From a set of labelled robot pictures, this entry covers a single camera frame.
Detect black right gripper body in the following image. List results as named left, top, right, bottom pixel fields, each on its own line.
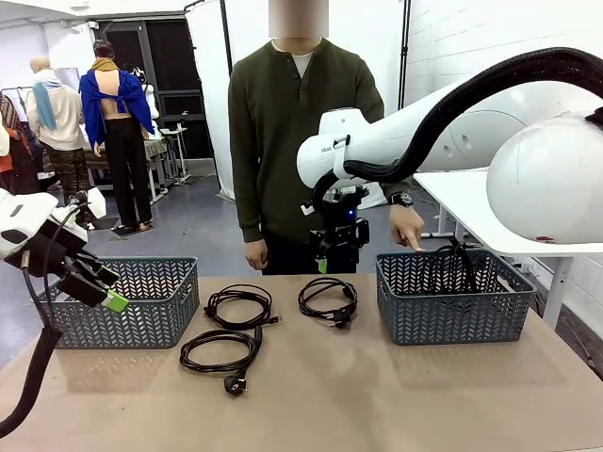
left=309, top=186, right=372, bottom=247

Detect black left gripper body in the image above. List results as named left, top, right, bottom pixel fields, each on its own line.
left=3, top=218, right=90, bottom=283

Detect small black cable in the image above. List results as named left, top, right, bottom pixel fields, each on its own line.
left=297, top=276, right=359, bottom=331

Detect large black cable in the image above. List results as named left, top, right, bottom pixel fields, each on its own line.
left=422, top=236, right=492, bottom=297

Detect black power plug cable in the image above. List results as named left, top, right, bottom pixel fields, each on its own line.
left=178, top=324, right=264, bottom=397

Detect thin black USB cable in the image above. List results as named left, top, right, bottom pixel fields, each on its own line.
left=203, top=283, right=285, bottom=331

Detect person's right forearm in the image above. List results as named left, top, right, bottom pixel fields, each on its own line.
left=234, top=154, right=266, bottom=244

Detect person's left forearm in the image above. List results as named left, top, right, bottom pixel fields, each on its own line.
left=380, top=180, right=416, bottom=207

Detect person's left hand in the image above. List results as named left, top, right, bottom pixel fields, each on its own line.
left=389, top=204, right=428, bottom=253

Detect person's right hand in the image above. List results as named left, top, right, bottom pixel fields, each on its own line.
left=243, top=238, right=270, bottom=271

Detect grey perforated plastic basket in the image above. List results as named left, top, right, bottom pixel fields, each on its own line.
left=375, top=248, right=539, bottom=347
left=36, top=256, right=201, bottom=350

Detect white side table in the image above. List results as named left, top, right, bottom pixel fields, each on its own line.
left=413, top=170, right=603, bottom=331

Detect person in olive sweater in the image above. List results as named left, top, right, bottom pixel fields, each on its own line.
left=228, top=37, right=416, bottom=277

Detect mannequin with light blue scarf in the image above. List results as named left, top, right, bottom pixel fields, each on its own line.
left=24, top=56, right=91, bottom=204

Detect background work table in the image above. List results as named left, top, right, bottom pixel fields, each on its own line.
left=82, top=126, right=192, bottom=204

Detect mannequin with blue shirt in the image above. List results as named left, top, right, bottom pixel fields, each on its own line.
left=78, top=40, right=157, bottom=235

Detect small white mannequin torso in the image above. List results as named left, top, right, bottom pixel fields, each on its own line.
left=133, top=65, right=165, bottom=141

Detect black backdrop stand pole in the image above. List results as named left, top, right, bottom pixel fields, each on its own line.
left=398, top=0, right=413, bottom=110
left=183, top=0, right=250, bottom=206

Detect white backdrop screen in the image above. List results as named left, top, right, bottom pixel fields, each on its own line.
left=184, top=0, right=412, bottom=206

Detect black glass door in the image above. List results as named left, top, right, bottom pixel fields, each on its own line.
left=95, top=18, right=216, bottom=162

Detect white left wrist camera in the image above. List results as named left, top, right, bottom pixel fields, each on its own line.
left=86, top=186, right=107, bottom=221

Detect left arm black cable sleeve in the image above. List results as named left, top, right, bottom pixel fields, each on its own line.
left=0, top=202, right=93, bottom=438

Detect arm black cable sleeve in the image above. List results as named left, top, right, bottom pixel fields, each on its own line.
left=0, top=202, right=93, bottom=438
left=309, top=46, right=603, bottom=209

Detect right arm black cable sleeve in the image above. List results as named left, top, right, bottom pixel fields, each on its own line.
left=309, top=46, right=603, bottom=209

